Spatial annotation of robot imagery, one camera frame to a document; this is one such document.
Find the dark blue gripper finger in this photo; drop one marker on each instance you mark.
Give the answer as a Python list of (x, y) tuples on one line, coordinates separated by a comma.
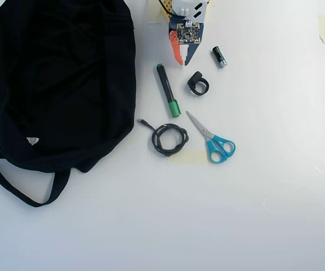
[(192, 52)]

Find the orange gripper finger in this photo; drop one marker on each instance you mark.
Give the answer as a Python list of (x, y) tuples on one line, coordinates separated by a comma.
[(176, 52)]

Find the black fabric bag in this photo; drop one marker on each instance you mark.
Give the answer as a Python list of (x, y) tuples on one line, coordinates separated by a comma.
[(52, 84)]

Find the small black flashlight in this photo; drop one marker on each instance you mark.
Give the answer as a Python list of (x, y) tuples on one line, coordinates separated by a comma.
[(218, 56)]

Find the black marker green cap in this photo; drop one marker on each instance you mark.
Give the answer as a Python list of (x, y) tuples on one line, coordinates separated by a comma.
[(165, 84)]

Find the wide masking tape patch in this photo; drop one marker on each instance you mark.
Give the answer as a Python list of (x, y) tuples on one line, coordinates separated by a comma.
[(187, 156)]

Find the camera circuit board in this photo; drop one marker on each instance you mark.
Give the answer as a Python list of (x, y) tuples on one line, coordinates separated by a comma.
[(187, 34)]

